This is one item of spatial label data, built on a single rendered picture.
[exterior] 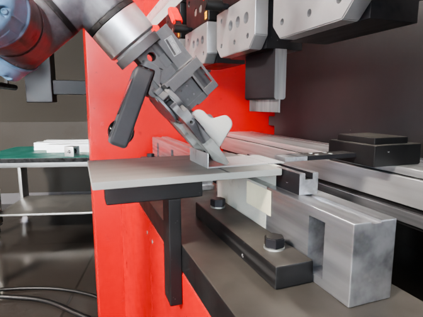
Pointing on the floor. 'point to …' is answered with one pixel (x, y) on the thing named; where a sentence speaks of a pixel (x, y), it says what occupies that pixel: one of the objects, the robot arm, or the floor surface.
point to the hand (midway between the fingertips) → (211, 158)
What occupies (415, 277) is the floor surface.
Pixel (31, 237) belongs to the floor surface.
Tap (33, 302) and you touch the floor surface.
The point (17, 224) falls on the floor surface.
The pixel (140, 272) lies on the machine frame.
